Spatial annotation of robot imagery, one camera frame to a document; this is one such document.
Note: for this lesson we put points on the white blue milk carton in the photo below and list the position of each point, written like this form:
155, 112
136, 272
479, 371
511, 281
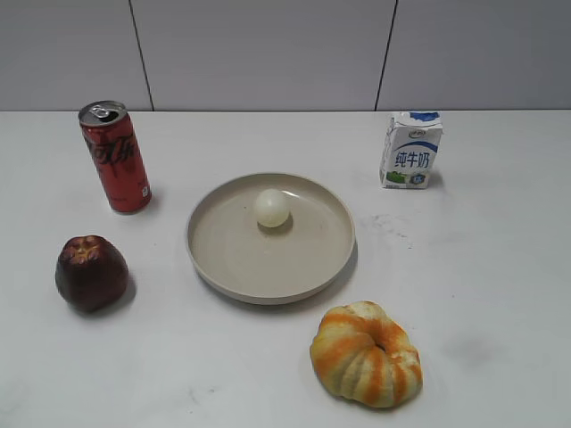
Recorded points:
411, 144

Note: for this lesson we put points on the beige round plate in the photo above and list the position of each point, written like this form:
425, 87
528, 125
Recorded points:
246, 261

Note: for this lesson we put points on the orange white pumpkin toy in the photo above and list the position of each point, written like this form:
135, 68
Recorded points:
359, 353

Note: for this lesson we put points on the dark red apple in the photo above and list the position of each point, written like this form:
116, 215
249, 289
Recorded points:
90, 273

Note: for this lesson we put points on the red soda can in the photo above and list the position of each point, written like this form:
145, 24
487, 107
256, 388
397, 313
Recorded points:
112, 143

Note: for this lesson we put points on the white egg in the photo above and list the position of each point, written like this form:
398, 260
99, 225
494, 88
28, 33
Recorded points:
271, 208

